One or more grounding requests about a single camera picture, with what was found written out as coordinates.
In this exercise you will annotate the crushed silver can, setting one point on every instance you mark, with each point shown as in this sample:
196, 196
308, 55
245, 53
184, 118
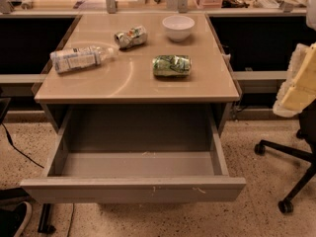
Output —
133, 37

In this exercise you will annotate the black stand foot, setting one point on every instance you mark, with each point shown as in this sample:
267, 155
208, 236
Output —
45, 226

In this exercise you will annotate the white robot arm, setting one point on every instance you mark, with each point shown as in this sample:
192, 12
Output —
310, 13

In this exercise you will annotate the beige drawer cabinet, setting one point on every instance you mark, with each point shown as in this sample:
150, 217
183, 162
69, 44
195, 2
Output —
129, 78

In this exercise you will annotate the green soda can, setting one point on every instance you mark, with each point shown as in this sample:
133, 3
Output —
172, 66

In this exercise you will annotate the clear plastic water bottle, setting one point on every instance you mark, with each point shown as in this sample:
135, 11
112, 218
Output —
78, 58

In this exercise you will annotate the black shoe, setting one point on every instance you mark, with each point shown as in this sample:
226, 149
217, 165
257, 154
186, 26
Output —
14, 222

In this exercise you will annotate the open grey top drawer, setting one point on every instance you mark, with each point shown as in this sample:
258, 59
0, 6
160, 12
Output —
136, 154

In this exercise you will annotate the white bowl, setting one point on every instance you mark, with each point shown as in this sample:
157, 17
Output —
177, 27

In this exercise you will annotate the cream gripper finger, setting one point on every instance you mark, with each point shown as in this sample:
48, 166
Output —
295, 62
300, 87

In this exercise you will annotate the black office chair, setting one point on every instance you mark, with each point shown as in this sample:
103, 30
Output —
307, 131

